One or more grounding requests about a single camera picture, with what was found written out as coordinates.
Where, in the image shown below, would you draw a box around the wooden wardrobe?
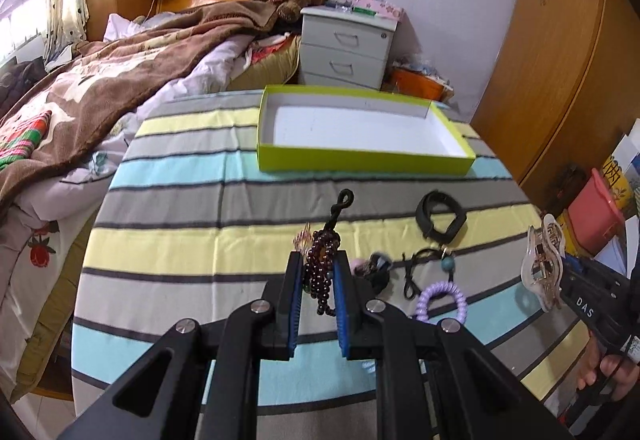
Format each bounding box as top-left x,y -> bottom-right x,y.
472,0 -> 639,215

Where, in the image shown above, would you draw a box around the dark red bead bracelets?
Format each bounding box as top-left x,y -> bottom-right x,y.
292,187 -> 356,317

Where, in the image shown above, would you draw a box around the purple spiral hair tie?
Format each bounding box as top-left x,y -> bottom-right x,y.
414,280 -> 470,326

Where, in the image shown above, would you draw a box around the clear pink hair claw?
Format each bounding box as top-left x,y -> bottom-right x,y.
521,213 -> 566,312

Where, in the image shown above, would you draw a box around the pink plastic bin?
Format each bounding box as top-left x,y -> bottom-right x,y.
567,169 -> 625,256

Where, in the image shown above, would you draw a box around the pink floral box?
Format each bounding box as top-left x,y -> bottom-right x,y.
352,0 -> 404,22

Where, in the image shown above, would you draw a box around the right hand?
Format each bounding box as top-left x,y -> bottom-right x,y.
576,336 -> 639,401

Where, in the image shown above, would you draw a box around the striped tablecloth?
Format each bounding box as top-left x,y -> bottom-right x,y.
70,92 -> 588,439

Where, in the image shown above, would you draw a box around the grey bedside drawer cabinet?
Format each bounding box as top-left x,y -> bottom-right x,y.
298,6 -> 397,90

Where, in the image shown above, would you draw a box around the orange box with clutter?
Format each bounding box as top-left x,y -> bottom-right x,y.
387,67 -> 454,102

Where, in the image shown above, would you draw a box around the black wristband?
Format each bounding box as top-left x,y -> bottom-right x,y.
416,189 -> 468,245

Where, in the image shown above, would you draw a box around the black hair tie with beads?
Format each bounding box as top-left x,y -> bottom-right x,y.
401,246 -> 458,300

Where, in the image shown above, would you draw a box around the green shallow cardboard box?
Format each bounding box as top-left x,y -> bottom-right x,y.
256,85 -> 476,177

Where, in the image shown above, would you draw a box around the brown fleece blanket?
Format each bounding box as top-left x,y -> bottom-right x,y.
1,1 -> 277,210

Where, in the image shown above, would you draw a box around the white floral quilt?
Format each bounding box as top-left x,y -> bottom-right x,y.
0,12 -> 302,401

